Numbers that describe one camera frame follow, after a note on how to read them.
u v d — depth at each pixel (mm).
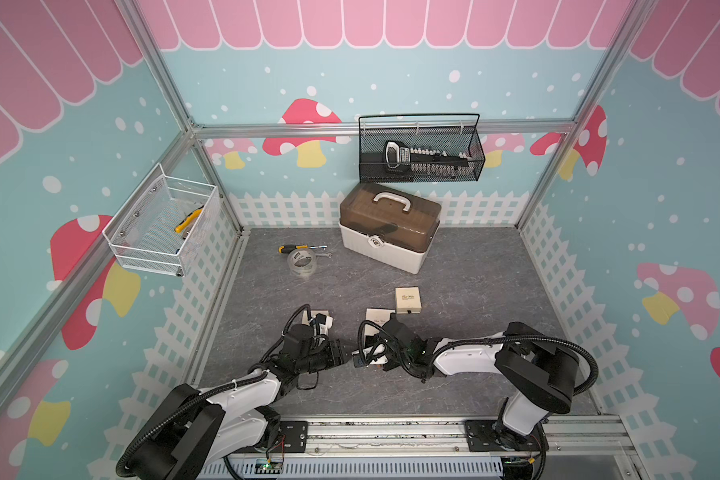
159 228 744
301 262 1093
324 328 808
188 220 760
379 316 923
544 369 459
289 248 1110
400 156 892
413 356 679
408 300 968
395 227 945
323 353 747
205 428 425
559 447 727
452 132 895
